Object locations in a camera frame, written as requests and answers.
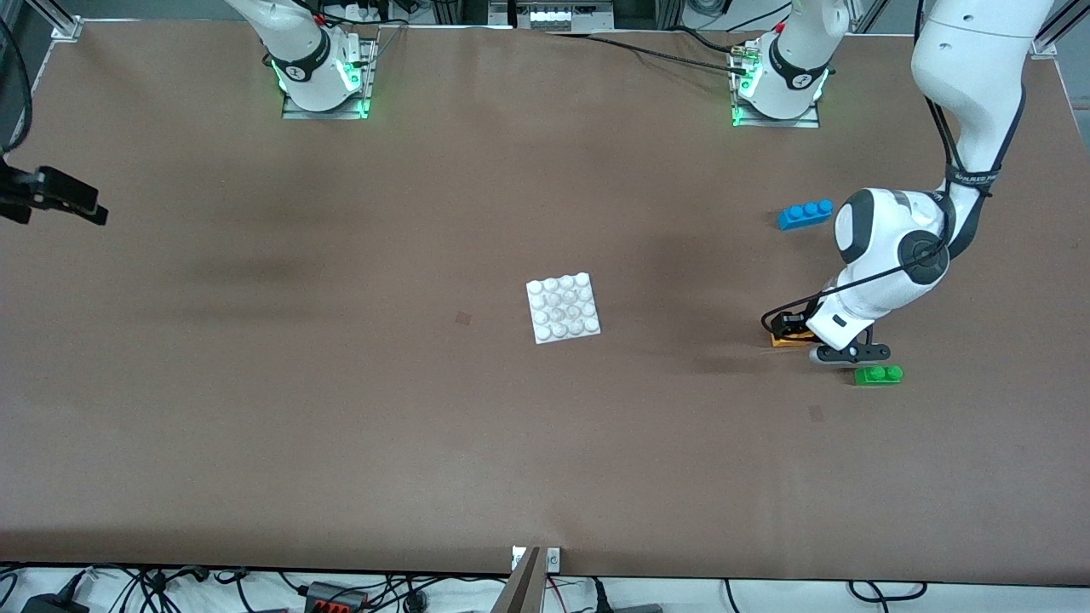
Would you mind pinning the green toy block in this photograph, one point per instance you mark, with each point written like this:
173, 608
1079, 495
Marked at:
878, 375

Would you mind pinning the white studded base plate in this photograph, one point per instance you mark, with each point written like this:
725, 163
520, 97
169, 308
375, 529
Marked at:
563, 308

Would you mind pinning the black power adapter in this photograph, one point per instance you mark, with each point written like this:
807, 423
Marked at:
55, 604

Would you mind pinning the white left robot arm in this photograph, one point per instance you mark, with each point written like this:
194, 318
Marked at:
971, 77

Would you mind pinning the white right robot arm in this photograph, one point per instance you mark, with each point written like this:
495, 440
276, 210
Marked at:
298, 51

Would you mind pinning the small metal edge bracket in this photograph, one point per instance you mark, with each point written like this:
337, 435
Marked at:
553, 558

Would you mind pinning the blue toy block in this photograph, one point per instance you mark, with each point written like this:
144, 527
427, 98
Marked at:
805, 214

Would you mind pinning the yellow toy block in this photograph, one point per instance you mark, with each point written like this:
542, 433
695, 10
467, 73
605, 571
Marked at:
783, 341

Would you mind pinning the wooden post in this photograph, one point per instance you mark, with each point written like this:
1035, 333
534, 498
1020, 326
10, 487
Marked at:
521, 587

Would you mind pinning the black orange power strip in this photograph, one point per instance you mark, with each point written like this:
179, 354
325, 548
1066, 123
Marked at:
336, 598

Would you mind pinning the aluminium corner profile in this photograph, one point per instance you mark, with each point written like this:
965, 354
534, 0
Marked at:
1043, 44
66, 28

